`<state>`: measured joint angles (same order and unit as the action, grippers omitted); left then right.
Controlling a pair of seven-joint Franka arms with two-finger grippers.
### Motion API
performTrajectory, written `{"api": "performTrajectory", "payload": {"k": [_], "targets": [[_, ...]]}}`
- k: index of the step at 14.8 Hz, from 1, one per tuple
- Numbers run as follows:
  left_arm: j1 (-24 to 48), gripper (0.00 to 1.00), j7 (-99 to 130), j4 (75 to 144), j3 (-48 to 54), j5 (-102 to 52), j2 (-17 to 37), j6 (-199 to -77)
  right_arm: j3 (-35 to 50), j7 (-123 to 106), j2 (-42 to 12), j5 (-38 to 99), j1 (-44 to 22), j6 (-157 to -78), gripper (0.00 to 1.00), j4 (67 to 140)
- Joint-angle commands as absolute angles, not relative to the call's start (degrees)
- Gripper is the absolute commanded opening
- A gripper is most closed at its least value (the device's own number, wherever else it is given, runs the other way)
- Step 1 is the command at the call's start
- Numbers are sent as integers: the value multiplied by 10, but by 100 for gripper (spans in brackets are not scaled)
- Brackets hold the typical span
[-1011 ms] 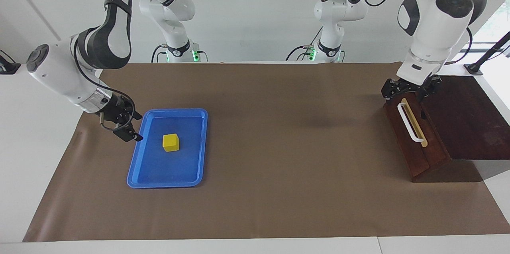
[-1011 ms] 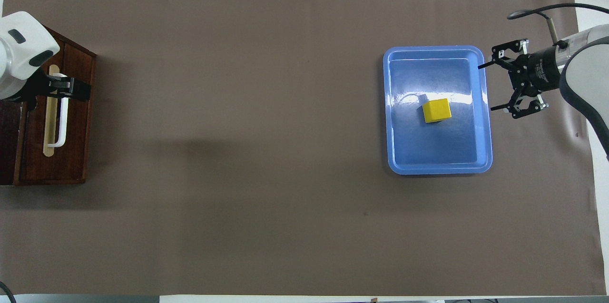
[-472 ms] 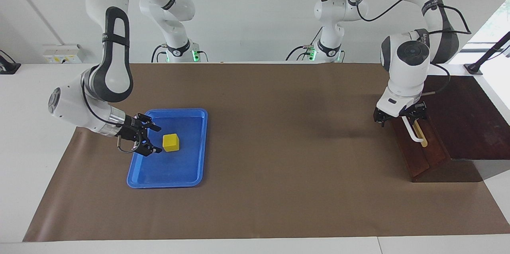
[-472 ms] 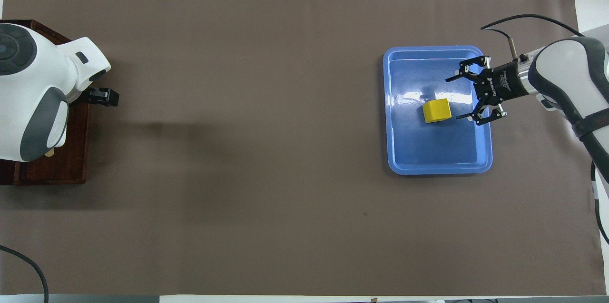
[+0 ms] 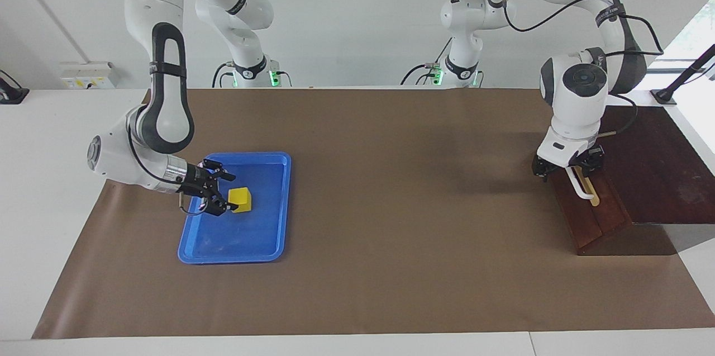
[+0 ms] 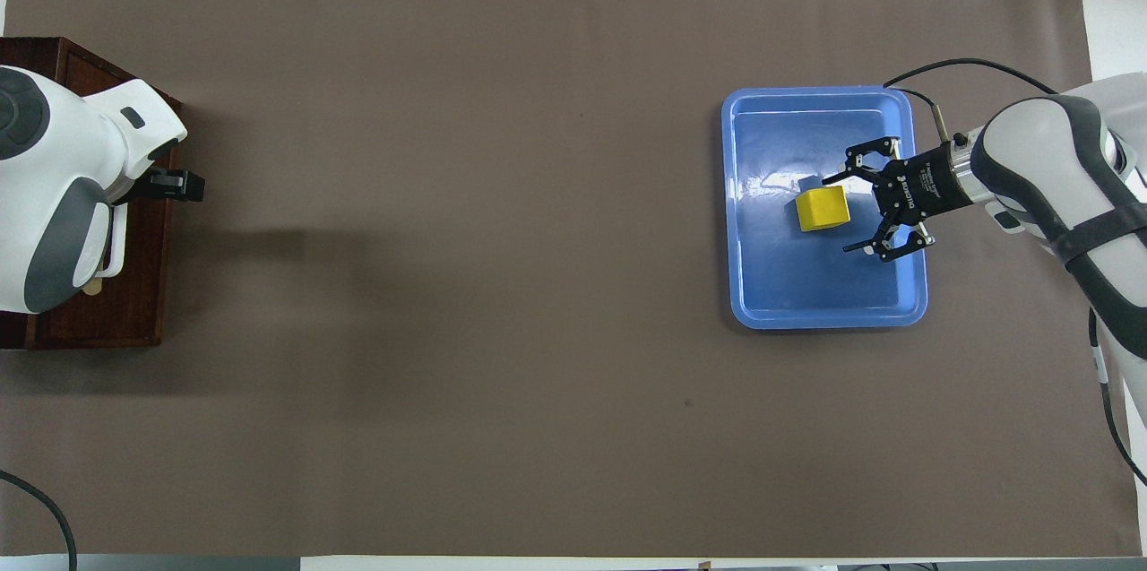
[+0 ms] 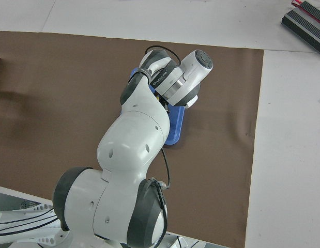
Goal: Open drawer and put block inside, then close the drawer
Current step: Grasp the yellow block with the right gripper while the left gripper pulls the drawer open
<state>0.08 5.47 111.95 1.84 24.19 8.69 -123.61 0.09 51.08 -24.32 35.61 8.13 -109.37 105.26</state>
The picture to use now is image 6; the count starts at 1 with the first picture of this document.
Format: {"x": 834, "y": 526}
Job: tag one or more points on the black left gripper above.
{"x": 166, "y": 186}

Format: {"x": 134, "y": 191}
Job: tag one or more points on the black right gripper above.
{"x": 918, "y": 186}

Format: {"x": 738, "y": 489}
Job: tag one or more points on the yellow block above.
{"x": 823, "y": 211}

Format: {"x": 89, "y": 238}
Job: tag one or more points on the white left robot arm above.
{"x": 54, "y": 159}

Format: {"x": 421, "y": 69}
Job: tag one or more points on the blue plastic tray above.
{"x": 806, "y": 284}

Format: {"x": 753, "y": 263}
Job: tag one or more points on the dark wooden cabinet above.
{"x": 13, "y": 53}

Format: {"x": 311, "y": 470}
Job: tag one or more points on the brown table mat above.
{"x": 493, "y": 284}

